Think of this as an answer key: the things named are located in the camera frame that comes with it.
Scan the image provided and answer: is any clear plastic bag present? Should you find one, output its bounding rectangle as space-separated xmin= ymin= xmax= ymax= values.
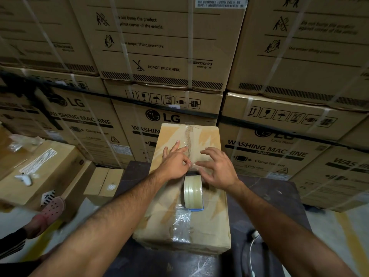
xmin=8 ymin=134 xmax=45 ymax=153

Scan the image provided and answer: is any white VR headset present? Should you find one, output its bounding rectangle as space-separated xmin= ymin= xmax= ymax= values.
xmin=248 ymin=230 xmax=261 ymax=277

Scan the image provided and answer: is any person's right hand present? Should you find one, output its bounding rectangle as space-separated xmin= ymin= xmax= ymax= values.
xmin=195 ymin=147 xmax=241 ymax=194

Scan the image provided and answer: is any person's left hand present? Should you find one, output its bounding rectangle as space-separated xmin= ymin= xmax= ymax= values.
xmin=154 ymin=140 xmax=192 ymax=182

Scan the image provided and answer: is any person's right forearm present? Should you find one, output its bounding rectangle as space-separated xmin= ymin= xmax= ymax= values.
xmin=228 ymin=181 xmax=358 ymax=277

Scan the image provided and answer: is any plain brown cardboard box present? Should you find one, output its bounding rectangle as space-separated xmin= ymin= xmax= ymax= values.
xmin=0 ymin=123 xmax=44 ymax=182

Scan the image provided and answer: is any cardboard box with arrow label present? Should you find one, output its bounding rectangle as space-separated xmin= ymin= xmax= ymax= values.
xmin=40 ymin=160 xmax=96 ymax=222

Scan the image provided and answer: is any brown taped cardboard box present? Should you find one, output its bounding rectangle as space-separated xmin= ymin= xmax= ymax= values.
xmin=132 ymin=123 xmax=232 ymax=256

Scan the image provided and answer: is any white handheld controller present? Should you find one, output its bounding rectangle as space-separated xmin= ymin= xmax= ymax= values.
xmin=14 ymin=173 xmax=40 ymax=187

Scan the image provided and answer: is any blue tape dispenser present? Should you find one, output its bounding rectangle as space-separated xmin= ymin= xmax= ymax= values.
xmin=184 ymin=170 xmax=205 ymax=212

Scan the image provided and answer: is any person's left forearm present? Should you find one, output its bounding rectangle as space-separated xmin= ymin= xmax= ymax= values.
xmin=28 ymin=171 xmax=173 ymax=277

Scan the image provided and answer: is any stack of large printed cartons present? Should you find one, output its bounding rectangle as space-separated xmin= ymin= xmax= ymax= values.
xmin=0 ymin=0 xmax=369 ymax=212

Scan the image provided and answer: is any cardboard box with zigzag print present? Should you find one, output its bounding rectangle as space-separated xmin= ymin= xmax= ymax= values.
xmin=0 ymin=140 xmax=87 ymax=212

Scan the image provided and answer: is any small plain cardboard box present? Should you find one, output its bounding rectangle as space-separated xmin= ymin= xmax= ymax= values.
xmin=83 ymin=167 xmax=125 ymax=207

